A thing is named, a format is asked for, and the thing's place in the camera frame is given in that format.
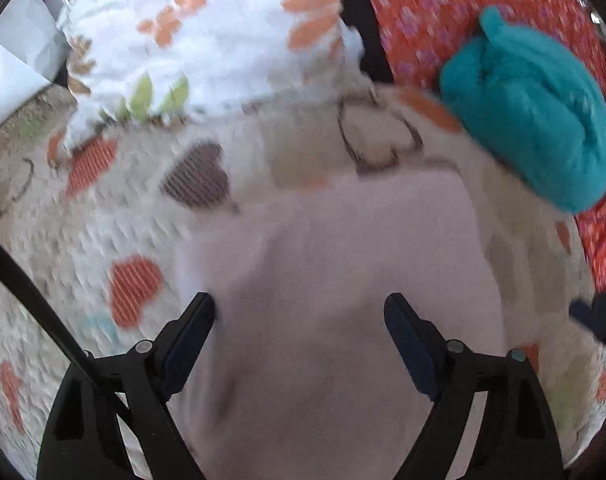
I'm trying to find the pale pink garment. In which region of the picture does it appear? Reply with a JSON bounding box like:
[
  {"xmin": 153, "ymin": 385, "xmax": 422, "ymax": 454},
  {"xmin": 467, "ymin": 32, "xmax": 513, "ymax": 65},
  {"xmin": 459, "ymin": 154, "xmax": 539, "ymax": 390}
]
[{"xmin": 171, "ymin": 167, "xmax": 507, "ymax": 479}]

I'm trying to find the white floral pillow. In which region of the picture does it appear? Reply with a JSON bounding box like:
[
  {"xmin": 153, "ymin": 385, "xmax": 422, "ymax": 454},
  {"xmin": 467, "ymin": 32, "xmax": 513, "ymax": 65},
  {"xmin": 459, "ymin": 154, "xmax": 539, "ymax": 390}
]
[{"xmin": 59, "ymin": 0, "xmax": 368, "ymax": 155}]

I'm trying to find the black cable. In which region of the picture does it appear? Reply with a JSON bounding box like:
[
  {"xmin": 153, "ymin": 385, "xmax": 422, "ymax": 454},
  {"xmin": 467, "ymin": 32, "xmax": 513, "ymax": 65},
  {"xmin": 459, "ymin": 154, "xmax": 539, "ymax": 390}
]
[{"xmin": 0, "ymin": 228, "xmax": 140, "ymax": 430}]

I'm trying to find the red floral blanket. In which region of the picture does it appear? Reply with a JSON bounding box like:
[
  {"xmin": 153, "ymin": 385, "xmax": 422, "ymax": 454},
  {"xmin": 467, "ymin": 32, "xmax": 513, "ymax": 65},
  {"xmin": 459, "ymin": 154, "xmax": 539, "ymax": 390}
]
[{"xmin": 347, "ymin": 0, "xmax": 606, "ymax": 302}]

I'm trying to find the cream heart-pattern quilt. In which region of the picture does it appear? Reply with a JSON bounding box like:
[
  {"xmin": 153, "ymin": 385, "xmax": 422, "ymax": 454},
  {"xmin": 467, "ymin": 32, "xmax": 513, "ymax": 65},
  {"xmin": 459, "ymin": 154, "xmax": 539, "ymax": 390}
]
[{"xmin": 0, "ymin": 86, "xmax": 606, "ymax": 460}]

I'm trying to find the teal folded garment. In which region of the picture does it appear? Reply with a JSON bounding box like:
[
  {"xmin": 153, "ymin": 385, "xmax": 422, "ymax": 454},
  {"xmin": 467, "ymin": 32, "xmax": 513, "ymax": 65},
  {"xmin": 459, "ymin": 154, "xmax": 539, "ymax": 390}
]
[{"xmin": 439, "ymin": 6, "xmax": 606, "ymax": 214}]

